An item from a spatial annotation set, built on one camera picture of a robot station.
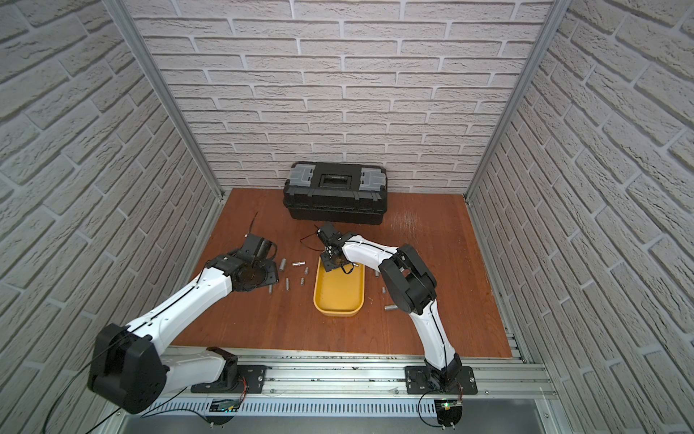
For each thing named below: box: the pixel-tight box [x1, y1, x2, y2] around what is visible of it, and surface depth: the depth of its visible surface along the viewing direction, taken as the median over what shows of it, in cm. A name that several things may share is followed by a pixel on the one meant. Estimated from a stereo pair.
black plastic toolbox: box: [282, 161, 388, 226], surface depth 102 cm
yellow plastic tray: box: [312, 255, 366, 317], surface depth 91 cm
